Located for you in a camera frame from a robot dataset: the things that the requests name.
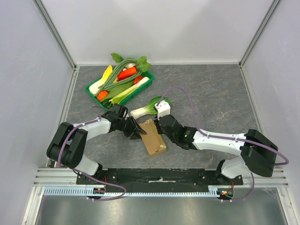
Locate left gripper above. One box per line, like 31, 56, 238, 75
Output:
118, 116, 145, 140

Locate brown cardboard express box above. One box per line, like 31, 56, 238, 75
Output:
139, 119, 166, 157

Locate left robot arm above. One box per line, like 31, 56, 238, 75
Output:
46, 104, 147, 184

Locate green bok choy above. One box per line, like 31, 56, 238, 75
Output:
130, 96, 171, 120

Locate green white leek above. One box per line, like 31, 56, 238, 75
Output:
109, 85, 142, 109

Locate green plastic vegetable tray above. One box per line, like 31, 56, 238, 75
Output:
85, 71, 155, 108

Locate small orange pumpkin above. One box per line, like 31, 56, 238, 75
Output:
97, 90, 109, 102

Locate green long beans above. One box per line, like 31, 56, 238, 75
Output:
97, 58, 144, 90

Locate red chili pepper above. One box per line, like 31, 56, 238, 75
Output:
117, 66, 137, 81

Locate white daikon stalk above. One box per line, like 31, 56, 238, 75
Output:
89, 77, 106, 95

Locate green leafy vegetable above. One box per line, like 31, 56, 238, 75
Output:
111, 53, 151, 72

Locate yellow corn cob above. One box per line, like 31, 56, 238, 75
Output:
101, 65, 113, 82

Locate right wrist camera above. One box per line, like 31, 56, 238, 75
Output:
155, 100, 171, 120

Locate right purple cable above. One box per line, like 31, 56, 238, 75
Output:
158, 86, 290, 203

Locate purple cable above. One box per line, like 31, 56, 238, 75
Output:
57, 105, 127, 202
158, 86, 290, 203

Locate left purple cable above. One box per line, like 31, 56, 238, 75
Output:
57, 105, 127, 202

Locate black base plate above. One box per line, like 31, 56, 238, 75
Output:
76, 167, 244, 193

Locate grey cable duct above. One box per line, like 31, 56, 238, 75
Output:
43, 187, 220, 197

